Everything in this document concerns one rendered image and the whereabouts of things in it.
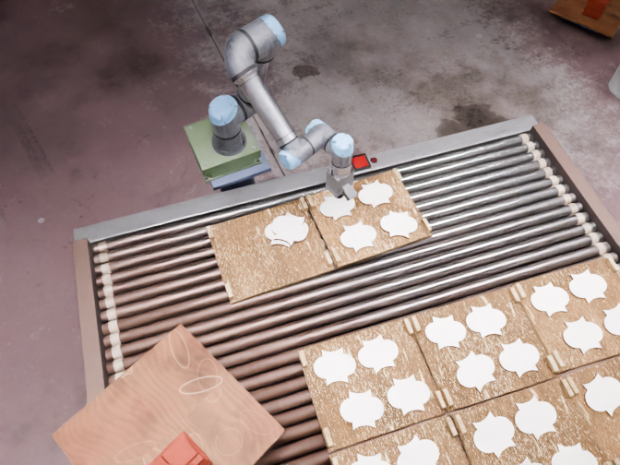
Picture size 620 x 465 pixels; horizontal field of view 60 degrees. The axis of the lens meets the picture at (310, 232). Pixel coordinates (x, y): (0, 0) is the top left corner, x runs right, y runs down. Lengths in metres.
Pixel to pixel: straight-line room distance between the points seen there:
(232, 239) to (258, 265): 0.16
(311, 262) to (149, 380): 0.72
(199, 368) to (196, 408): 0.12
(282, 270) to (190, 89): 2.28
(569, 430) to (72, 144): 3.28
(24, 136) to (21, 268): 1.04
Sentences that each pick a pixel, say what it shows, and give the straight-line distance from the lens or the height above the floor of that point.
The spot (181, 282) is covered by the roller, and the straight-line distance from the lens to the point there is 2.08.
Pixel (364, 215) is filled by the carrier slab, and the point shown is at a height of 0.94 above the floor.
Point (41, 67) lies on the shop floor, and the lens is 4.58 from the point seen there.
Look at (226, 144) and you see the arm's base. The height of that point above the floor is 1.02.
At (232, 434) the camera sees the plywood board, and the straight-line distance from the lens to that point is 1.75.
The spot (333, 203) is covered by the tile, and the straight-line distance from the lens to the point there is 2.18.
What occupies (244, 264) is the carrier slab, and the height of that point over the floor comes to 0.94.
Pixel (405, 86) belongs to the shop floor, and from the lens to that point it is 4.06.
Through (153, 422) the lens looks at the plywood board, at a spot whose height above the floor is 1.04.
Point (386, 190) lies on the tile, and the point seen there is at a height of 0.95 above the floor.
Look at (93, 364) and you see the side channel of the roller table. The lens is 2.02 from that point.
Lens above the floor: 2.74
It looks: 59 degrees down
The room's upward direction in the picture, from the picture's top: straight up
